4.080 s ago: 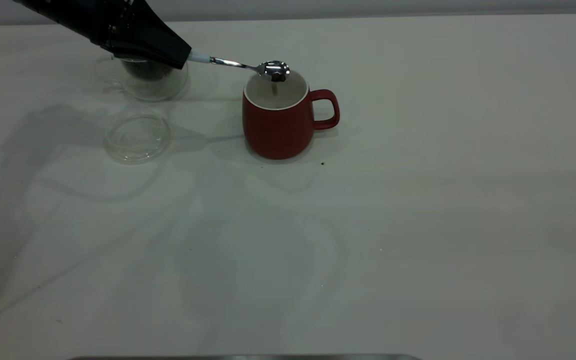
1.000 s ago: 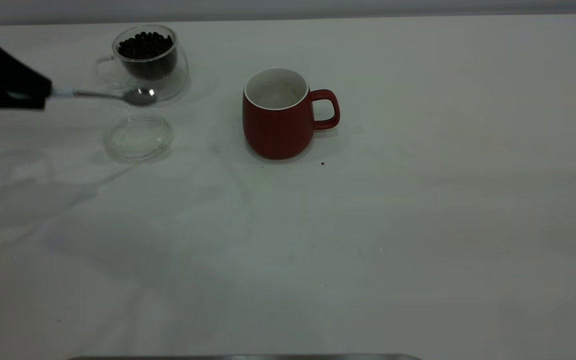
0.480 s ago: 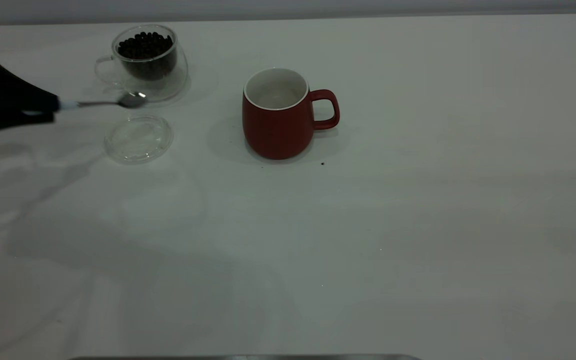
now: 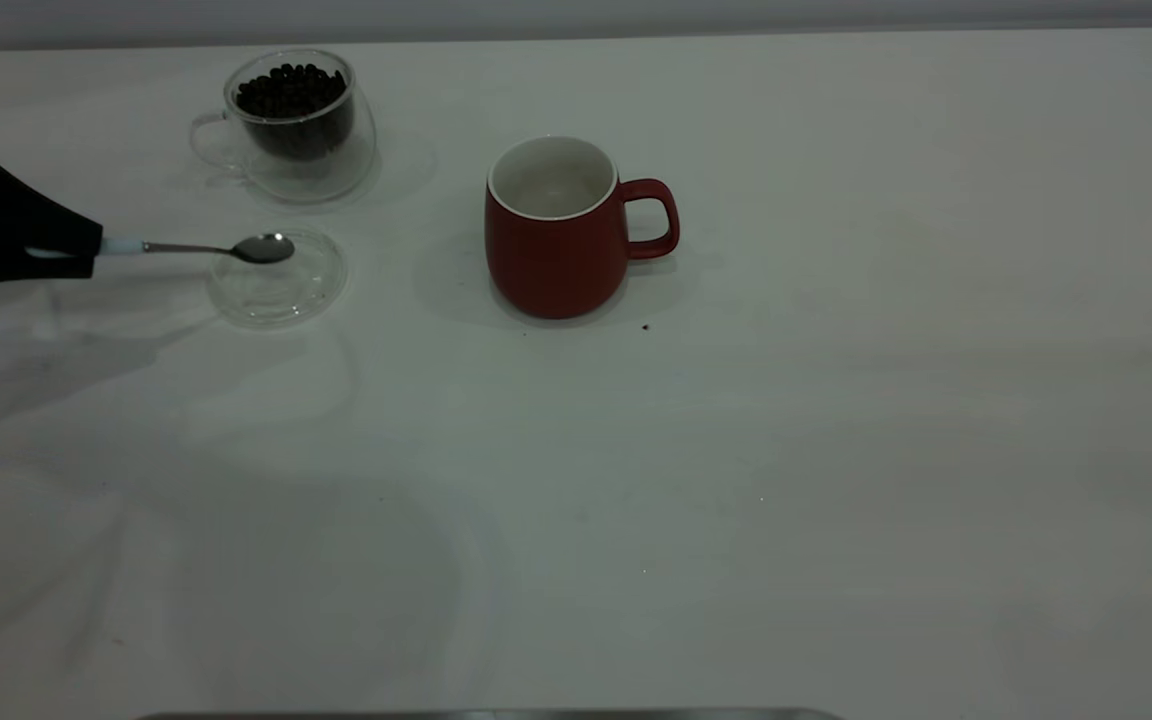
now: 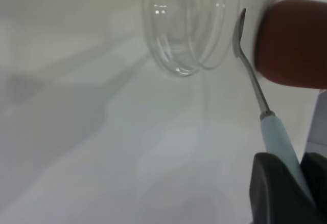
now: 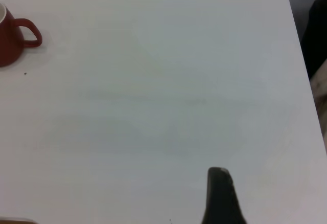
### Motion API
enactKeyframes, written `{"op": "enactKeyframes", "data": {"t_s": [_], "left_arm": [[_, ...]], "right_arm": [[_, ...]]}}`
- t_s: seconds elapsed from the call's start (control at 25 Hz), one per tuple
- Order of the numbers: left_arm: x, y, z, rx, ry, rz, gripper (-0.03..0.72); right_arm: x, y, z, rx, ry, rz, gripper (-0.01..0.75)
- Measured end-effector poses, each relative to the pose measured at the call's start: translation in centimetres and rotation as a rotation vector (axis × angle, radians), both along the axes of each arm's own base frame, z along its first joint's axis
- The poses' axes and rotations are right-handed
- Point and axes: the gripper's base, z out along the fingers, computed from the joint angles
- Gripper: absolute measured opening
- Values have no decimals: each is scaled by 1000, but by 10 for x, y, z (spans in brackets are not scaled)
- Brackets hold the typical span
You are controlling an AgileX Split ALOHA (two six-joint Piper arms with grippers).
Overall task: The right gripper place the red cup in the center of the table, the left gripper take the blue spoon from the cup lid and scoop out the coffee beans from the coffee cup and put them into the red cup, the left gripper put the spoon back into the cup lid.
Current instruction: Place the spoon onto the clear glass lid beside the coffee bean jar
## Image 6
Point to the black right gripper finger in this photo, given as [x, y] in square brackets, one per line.
[221, 201]

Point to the black bulky object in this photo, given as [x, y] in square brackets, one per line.
[318, 34]

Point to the red ceramic mug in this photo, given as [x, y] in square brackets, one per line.
[9, 43]

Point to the beige fabric object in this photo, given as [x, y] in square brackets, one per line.
[321, 101]

